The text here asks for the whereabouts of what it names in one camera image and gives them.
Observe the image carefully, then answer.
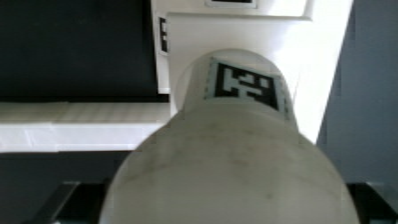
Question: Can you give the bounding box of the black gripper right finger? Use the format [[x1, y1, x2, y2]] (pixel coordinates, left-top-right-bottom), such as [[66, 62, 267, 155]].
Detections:
[[347, 182, 398, 224]]

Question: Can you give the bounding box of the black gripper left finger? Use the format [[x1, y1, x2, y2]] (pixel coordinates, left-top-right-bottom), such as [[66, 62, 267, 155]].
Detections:
[[26, 181, 107, 224]]

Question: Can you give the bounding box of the white lamp base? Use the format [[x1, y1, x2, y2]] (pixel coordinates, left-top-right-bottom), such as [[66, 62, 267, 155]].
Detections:
[[152, 0, 313, 108]]

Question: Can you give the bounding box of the white L-shaped boundary frame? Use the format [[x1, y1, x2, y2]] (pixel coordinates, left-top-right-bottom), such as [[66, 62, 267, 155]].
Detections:
[[0, 0, 354, 153]]

